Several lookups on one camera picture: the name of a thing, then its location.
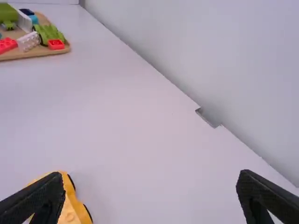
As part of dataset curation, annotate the yellow toy car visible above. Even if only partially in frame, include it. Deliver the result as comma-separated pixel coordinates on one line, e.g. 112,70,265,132
25,170,94,224

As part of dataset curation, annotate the green wheeled toy brick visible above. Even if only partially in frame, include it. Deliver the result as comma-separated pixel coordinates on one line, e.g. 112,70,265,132
32,23,66,47

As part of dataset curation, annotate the black toy brick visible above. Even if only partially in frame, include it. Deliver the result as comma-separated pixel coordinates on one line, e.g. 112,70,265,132
18,7,35,15

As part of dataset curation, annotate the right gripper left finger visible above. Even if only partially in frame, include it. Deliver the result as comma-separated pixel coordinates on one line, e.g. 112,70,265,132
0,172,67,224

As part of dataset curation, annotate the tan tray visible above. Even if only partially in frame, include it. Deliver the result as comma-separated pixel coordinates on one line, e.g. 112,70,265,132
0,11,71,62

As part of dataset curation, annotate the red toy brick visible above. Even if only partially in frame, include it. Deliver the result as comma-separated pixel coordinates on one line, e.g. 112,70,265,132
47,39,66,51
0,37,19,56

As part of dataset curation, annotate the long white toy brick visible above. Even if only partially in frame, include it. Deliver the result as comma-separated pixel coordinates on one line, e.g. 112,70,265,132
17,9,36,34

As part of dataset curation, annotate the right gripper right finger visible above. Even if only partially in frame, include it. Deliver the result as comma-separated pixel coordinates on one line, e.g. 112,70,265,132
235,169,299,224

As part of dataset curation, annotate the white studded toy brick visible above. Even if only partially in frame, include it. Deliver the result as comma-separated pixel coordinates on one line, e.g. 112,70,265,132
16,31,40,53

